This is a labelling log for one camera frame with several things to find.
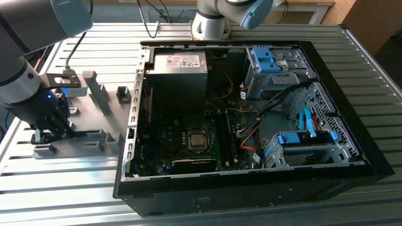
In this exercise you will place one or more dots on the brown wooden cabinet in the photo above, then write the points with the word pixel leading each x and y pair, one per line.
pixel 377 23

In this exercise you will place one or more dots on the grey plastic parts rack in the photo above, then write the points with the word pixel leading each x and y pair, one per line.
pixel 94 122

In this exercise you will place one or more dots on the black graphics card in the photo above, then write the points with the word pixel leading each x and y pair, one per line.
pixel 193 164

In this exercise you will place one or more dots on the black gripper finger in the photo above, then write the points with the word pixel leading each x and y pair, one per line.
pixel 50 137

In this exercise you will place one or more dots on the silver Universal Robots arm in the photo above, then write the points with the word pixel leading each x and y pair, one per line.
pixel 19 82

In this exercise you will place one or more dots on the grey power supply unit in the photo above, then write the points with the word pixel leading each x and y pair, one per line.
pixel 179 62

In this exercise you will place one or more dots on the tall metal drive cage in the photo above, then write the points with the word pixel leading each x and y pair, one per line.
pixel 277 82

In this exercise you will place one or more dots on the green motherboard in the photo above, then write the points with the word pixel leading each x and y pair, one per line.
pixel 163 141

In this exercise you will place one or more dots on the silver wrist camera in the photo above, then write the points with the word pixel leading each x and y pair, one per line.
pixel 76 92

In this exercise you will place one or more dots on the blue plastic drive bracket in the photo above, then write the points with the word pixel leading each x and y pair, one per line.
pixel 263 58

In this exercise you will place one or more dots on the low metal disk bay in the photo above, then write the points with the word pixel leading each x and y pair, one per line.
pixel 314 148

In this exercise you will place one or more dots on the silver CPU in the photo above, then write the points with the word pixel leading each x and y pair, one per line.
pixel 198 140

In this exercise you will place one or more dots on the black open PC case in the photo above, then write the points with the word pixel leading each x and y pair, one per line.
pixel 219 195

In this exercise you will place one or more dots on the blue plastic bay rail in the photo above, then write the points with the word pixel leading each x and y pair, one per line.
pixel 269 153

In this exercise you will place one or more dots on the blue disk carrier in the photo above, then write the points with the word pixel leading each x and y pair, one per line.
pixel 290 137

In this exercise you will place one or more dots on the wooden desk white frame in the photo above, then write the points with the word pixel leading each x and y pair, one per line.
pixel 314 4

